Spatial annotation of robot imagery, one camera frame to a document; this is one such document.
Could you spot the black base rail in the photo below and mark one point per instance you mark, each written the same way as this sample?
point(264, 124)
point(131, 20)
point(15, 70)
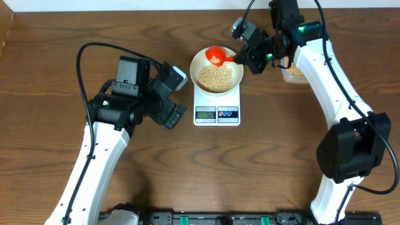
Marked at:
point(168, 218)

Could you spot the cardboard panel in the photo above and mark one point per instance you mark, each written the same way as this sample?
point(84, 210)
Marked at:
point(6, 20)

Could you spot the red plastic measuring scoop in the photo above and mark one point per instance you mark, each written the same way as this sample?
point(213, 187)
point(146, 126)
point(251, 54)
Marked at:
point(219, 53)

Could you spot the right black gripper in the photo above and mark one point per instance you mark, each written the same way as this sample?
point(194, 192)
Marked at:
point(249, 59)

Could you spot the soybeans in bowl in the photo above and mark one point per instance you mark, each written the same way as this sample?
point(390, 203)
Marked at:
point(215, 79)

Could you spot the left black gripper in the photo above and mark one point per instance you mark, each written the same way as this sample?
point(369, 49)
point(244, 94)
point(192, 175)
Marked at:
point(161, 116)

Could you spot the soybeans pile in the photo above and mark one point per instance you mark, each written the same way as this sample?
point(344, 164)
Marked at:
point(292, 70)

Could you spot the white digital kitchen scale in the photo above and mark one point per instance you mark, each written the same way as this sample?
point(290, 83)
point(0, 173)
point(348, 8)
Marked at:
point(217, 109)

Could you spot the clear plastic container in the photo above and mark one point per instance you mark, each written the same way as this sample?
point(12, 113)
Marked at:
point(292, 79)

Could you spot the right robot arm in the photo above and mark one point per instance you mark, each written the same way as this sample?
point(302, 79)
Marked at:
point(357, 137)

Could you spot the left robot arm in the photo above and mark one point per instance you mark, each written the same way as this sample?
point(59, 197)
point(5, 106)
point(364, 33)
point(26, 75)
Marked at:
point(120, 106)

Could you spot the white round bowl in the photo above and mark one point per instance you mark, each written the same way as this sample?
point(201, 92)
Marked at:
point(199, 61)

